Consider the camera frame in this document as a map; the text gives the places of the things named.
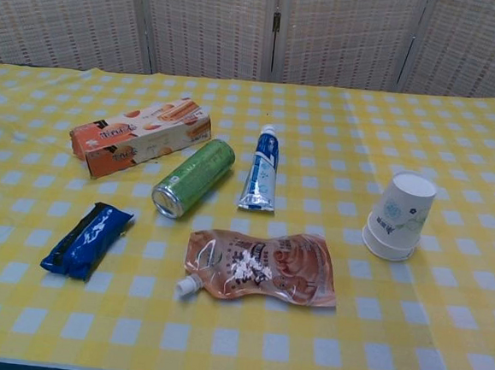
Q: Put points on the white paper cup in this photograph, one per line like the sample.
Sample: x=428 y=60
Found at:
x=402 y=201
x=386 y=249

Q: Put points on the yellow checkered tablecloth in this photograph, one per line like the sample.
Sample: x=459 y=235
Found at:
x=134 y=313
x=469 y=147

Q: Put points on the blue white toothpaste tube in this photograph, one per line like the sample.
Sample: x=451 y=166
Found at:
x=260 y=173

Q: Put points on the green drink can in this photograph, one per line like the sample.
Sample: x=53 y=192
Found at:
x=197 y=172

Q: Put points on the brown spout pouch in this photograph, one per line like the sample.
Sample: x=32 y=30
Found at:
x=266 y=268

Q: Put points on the orange biscuit box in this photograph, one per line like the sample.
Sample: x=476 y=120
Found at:
x=139 y=142

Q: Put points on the woven bamboo screen panel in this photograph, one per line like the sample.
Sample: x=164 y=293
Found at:
x=59 y=11
x=486 y=45
x=209 y=23
x=349 y=34

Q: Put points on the brass screen hinge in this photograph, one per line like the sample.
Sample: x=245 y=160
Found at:
x=277 y=20

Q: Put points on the blue snack packet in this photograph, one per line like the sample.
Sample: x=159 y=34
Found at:
x=84 y=245

